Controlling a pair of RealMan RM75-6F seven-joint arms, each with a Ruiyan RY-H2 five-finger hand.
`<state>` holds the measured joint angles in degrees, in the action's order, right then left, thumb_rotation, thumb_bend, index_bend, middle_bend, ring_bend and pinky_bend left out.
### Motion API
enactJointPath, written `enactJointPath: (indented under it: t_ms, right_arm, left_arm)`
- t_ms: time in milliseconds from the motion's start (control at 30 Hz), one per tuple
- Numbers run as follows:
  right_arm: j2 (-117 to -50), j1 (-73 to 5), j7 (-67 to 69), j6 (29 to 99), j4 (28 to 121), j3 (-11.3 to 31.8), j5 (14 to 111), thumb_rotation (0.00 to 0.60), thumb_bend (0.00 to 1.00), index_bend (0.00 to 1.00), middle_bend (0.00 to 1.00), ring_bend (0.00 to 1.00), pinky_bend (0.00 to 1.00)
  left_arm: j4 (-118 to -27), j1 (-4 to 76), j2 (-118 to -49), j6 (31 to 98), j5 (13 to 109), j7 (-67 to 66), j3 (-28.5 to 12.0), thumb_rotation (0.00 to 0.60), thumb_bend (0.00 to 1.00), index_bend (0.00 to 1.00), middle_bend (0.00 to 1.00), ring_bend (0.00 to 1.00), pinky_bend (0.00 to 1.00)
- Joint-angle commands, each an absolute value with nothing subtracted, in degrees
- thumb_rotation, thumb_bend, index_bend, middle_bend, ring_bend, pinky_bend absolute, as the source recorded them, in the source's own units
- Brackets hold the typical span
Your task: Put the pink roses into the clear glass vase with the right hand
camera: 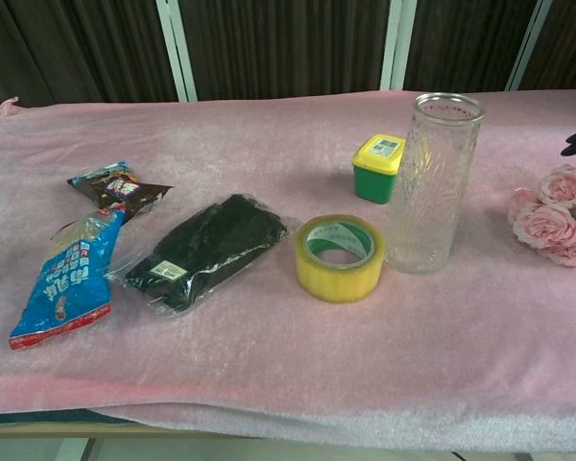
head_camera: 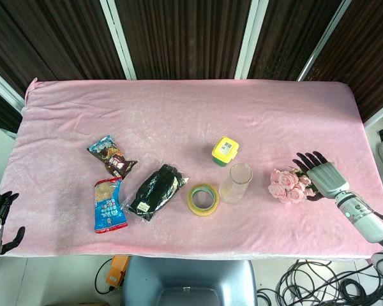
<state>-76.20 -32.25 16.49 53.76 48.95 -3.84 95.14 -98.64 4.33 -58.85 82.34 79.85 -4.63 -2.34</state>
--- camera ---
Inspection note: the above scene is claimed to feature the dark brown snack packet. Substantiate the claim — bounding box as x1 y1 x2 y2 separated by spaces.
66 160 175 225

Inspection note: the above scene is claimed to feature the green box with yellow lid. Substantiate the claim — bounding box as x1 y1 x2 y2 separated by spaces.
350 133 407 205

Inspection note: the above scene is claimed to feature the yellow packing tape roll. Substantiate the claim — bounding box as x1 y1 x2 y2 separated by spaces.
295 213 387 303

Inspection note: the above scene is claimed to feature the clear patterned glass vase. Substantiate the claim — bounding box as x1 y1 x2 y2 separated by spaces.
384 92 487 276

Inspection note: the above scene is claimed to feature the pink artificial rose bouquet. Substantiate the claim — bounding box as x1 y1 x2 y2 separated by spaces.
507 163 576 268

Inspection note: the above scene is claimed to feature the white folding screen frame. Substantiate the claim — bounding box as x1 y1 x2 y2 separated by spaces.
154 0 553 103

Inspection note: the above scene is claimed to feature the blue snack bag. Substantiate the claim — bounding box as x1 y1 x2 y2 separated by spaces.
8 203 128 352

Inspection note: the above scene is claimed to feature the black cloth in clear bag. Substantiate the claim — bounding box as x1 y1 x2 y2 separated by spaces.
106 192 302 319

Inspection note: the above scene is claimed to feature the pink fleece table cloth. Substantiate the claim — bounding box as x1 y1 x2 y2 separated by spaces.
0 88 576 442

